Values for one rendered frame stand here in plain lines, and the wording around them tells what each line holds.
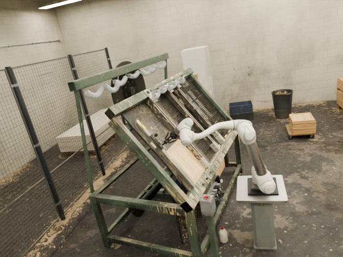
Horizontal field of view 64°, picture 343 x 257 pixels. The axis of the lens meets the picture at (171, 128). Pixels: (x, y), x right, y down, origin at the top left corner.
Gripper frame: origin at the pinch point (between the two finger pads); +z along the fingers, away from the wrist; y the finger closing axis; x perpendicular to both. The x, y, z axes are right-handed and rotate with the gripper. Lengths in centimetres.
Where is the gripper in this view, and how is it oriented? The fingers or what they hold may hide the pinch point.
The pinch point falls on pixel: (164, 143)
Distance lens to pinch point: 284.4
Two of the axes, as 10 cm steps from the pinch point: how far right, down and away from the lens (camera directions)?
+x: 4.2, -3.7, 8.3
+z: -6.2, 5.5, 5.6
